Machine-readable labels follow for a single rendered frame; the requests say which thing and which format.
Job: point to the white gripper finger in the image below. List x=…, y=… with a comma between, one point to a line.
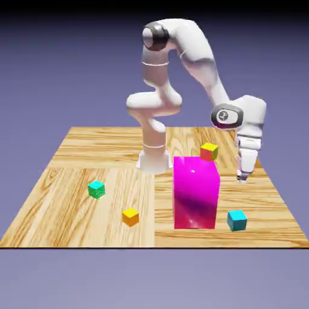
x=242, y=177

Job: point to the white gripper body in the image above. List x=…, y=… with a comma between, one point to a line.
x=248, y=159

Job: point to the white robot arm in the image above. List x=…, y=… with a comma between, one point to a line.
x=200, y=45

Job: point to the small red and yellow cube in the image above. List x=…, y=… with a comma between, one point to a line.
x=209, y=151

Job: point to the small cyan cube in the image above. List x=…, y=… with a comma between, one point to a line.
x=237, y=220

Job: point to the small orange cube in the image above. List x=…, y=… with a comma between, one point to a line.
x=130, y=217

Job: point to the small green cube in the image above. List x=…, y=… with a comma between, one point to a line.
x=96, y=189

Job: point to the large magenta box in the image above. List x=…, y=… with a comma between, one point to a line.
x=195, y=193

